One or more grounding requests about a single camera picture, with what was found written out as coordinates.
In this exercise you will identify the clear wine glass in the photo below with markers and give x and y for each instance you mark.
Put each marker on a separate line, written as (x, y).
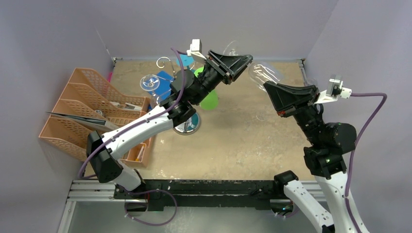
(261, 116)
(152, 84)
(259, 72)

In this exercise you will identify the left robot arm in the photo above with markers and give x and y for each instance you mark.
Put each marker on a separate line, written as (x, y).
(104, 151)

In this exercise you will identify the orange plastic desk organizer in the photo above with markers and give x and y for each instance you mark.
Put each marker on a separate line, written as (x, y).
(88, 94)

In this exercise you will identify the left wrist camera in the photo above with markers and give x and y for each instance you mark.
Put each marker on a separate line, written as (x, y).
(195, 51)

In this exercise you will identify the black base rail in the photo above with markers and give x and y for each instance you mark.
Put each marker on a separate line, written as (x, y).
(257, 194)

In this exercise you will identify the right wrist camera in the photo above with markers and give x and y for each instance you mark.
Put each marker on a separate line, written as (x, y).
(334, 91)

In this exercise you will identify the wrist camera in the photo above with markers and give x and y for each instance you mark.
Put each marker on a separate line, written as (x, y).
(195, 51)
(334, 91)

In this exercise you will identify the blue plastic wine glass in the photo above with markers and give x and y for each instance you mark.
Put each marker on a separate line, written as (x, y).
(187, 62)

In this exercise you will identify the green plastic wine glass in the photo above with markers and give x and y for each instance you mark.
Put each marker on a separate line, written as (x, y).
(211, 101)

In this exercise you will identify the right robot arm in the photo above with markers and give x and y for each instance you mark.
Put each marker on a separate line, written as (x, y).
(324, 157)

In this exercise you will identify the chrome wine glass rack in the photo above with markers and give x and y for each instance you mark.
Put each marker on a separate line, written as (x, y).
(193, 123)

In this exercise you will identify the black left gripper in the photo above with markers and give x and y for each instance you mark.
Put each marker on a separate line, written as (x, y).
(232, 68)

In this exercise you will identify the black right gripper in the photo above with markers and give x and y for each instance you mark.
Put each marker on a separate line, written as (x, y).
(298, 105)

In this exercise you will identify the blue square mat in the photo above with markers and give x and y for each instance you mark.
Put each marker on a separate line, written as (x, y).
(163, 90)

